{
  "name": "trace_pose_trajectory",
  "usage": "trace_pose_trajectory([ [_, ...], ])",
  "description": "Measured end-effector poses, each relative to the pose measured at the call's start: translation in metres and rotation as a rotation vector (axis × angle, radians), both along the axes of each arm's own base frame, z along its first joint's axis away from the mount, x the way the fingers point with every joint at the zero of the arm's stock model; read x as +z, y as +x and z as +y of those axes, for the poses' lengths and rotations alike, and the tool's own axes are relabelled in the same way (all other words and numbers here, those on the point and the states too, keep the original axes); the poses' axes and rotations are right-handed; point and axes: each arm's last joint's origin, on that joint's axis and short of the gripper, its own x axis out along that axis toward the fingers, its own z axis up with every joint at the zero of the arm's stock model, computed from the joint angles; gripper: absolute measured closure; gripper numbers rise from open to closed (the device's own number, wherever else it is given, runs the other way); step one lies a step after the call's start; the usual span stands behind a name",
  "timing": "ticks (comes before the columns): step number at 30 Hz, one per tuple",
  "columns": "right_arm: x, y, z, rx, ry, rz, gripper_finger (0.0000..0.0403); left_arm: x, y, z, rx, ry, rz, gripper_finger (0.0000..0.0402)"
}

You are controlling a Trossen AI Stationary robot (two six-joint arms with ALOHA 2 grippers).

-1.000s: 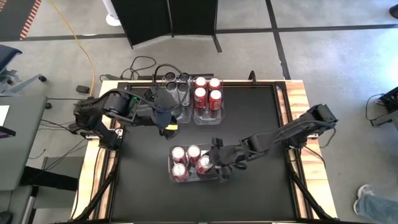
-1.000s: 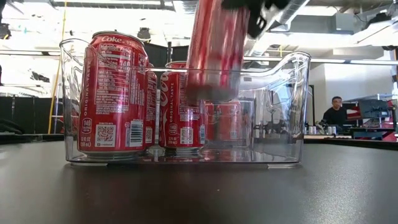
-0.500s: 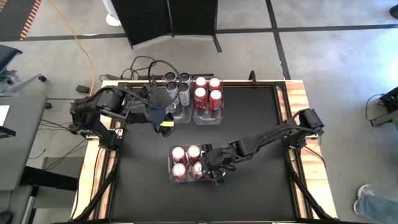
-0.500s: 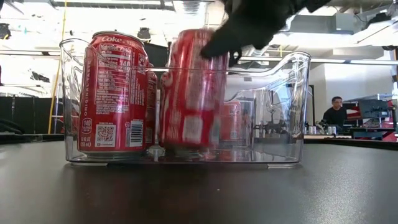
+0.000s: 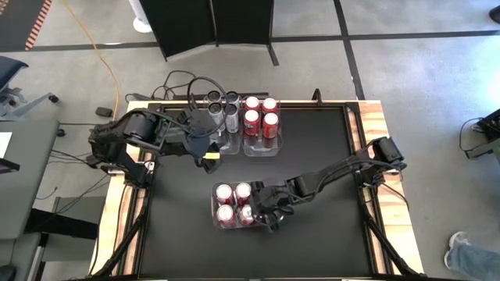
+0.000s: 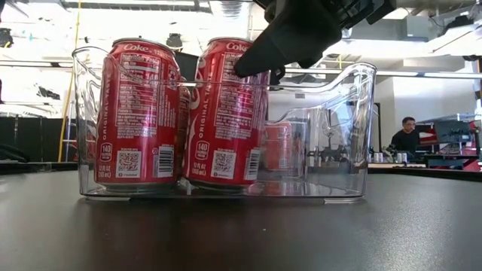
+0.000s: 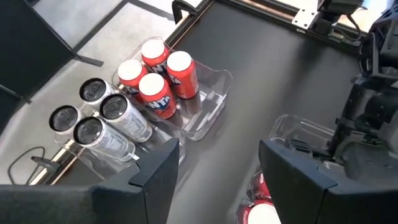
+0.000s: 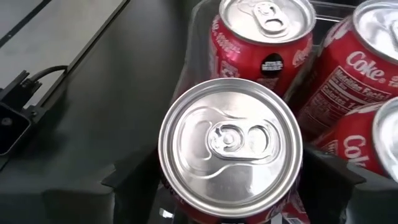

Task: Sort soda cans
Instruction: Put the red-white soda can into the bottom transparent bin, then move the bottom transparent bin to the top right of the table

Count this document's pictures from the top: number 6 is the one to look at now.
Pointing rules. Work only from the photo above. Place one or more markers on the person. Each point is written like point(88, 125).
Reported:
point(406, 139)

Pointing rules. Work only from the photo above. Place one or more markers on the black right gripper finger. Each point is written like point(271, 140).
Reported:
point(278, 75)
point(293, 41)

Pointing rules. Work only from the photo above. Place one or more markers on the black low partition wall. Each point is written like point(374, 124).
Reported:
point(37, 139)

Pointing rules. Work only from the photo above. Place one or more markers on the black folding partition screen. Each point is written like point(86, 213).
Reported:
point(190, 64)

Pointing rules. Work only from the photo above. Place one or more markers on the black ceiling fixture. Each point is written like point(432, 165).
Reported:
point(5, 37)

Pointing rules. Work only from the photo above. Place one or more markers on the metal storage rack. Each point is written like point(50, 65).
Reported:
point(453, 131)

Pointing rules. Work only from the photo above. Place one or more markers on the clear plastic bin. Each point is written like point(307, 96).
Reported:
point(331, 180)

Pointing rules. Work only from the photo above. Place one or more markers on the dark hanging ceiling lamp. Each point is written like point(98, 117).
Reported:
point(174, 41)

